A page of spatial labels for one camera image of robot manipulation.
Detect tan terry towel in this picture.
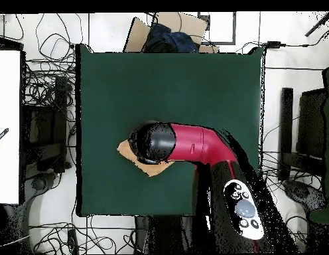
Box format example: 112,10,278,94
116,139,176,177

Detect brown cardboard sheet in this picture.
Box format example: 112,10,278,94
153,11,210,46
123,17,153,53

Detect black power adapter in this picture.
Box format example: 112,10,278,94
266,40,287,49

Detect dark blue garment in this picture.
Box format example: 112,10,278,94
142,23,200,53

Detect black rectangular frame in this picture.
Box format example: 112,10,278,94
197,11,237,45

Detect black stand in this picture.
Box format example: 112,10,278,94
278,87,328,213
21,76,72,192

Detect dark green table cloth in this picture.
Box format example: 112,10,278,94
75,43,265,217

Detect black power strip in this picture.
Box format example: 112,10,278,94
67,228,80,254

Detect tangled black cables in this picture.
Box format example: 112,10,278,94
285,213,314,253
29,214,133,254
21,13,84,107

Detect black rod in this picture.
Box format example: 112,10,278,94
304,11,329,37

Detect white board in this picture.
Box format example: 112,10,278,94
0,49,21,205

